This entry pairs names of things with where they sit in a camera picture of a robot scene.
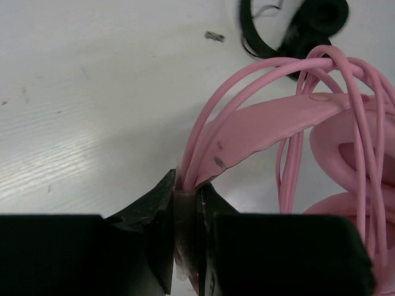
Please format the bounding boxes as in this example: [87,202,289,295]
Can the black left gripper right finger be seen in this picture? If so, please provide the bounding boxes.
[196,184,376,295]

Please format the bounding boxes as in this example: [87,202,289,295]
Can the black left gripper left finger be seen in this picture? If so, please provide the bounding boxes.
[1,170,175,295]

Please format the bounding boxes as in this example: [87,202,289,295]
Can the black thin on-ear headphones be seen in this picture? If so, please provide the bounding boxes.
[239,0,350,83]

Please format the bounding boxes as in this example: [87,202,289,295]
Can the pink wired headphones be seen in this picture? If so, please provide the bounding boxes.
[175,45,394,295]

